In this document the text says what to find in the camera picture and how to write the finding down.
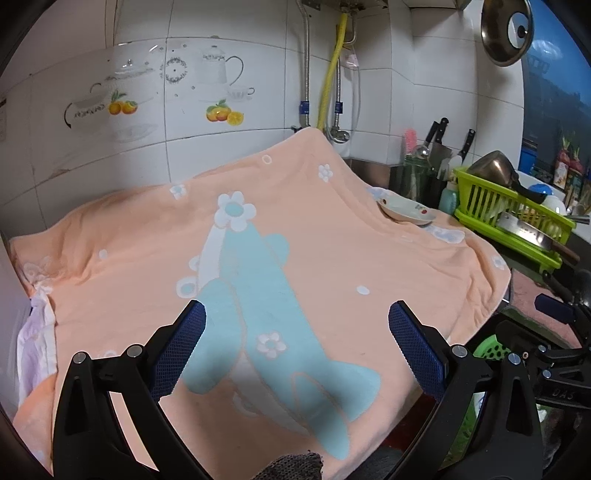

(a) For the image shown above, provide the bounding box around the teal bottle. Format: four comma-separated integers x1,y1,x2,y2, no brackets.
438,181,459,213

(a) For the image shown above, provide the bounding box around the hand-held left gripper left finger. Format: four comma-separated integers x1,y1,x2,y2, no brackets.
52,300,218,480

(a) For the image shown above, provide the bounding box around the clear plastic tube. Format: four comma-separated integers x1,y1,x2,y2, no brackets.
351,28,363,134

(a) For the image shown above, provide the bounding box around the metal flexible hose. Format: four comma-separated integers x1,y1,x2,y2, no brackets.
299,4,311,130
333,58,345,134

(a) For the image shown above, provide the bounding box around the peach printed blanket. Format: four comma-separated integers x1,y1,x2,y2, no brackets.
9,128,512,462

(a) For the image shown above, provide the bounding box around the metal pot lid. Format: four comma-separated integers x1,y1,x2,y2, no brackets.
480,0,534,68

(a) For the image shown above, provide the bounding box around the white flower print dish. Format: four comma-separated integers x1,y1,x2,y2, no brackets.
376,191,437,226

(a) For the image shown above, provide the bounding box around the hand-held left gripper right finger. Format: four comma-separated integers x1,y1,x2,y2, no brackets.
388,300,543,480

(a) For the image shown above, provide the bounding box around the dark utensil holder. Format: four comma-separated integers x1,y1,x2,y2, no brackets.
402,154,444,206

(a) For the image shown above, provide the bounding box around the tableware wall sticker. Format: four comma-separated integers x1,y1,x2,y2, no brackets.
62,41,257,144

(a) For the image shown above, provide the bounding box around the red printed seasoning packet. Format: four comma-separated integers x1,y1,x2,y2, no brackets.
554,136,591,204

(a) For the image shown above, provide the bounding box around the white cloth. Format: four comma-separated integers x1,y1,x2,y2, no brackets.
17,284,58,407

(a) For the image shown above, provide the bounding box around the green dish rack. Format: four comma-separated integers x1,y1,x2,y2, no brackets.
452,167,578,271

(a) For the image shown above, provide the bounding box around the green plastic basket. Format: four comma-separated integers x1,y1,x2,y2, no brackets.
445,333,513,462

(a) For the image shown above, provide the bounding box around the black handled cleaver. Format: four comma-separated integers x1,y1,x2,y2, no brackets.
424,117,452,171

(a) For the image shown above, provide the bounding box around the grey knit cloth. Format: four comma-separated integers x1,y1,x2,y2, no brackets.
263,452,324,480

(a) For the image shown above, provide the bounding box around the white door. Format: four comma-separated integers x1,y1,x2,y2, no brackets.
0,231,33,411

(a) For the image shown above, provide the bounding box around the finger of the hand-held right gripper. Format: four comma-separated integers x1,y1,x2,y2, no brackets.
534,277,591,334
496,318,578,376

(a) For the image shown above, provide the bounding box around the yellow hose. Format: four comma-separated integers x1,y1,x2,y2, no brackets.
316,13,348,131

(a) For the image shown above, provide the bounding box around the black handled knife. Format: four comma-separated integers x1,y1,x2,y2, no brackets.
455,129,476,167

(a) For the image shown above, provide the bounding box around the metal wok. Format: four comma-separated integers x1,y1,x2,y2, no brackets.
466,150,546,206

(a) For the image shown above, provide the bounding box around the wooden handled cleaver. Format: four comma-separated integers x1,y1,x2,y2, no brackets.
496,211,580,266

